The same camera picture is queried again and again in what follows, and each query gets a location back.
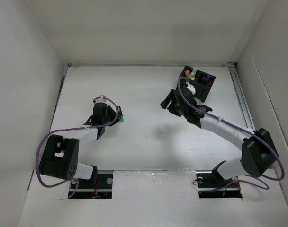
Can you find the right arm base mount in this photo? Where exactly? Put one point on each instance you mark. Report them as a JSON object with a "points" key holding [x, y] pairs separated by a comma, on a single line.
{"points": [[212, 185]]}

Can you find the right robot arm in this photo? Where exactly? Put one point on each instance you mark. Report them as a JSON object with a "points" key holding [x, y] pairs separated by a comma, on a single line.
{"points": [[257, 149]]}

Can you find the orange pastel highlighter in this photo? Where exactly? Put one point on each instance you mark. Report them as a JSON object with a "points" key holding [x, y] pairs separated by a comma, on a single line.
{"points": [[187, 73]]}

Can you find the black highlighter purple cap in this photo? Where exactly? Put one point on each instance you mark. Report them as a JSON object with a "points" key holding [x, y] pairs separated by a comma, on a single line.
{"points": [[207, 78]]}

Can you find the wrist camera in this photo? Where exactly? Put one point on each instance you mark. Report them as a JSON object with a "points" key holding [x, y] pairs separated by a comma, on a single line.
{"points": [[100, 99], [191, 88]]}

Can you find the mint green pastel highlighter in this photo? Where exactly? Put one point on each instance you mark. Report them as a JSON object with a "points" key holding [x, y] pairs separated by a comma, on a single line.
{"points": [[191, 74]]}

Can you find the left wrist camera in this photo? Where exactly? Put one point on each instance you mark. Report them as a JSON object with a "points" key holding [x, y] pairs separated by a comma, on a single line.
{"points": [[100, 99]]}

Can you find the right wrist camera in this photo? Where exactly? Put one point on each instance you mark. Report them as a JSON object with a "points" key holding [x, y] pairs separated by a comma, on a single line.
{"points": [[191, 88]]}

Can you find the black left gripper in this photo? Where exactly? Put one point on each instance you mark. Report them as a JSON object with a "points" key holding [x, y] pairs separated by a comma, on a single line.
{"points": [[110, 110]]}

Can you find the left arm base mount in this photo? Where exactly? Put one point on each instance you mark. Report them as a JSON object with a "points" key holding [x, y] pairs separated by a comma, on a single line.
{"points": [[99, 186]]}

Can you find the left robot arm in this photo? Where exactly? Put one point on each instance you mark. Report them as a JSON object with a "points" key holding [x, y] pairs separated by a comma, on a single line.
{"points": [[58, 152]]}

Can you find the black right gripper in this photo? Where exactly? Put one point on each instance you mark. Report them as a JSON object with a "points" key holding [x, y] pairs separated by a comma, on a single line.
{"points": [[170, 97]]}

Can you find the aluminium rail right side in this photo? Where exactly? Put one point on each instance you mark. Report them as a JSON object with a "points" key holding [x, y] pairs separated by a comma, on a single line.
{"points": [[241, 96]]}

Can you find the black two-compartment container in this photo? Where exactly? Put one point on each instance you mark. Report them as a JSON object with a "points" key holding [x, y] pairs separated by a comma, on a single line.
{"points": [[199, 83]]}

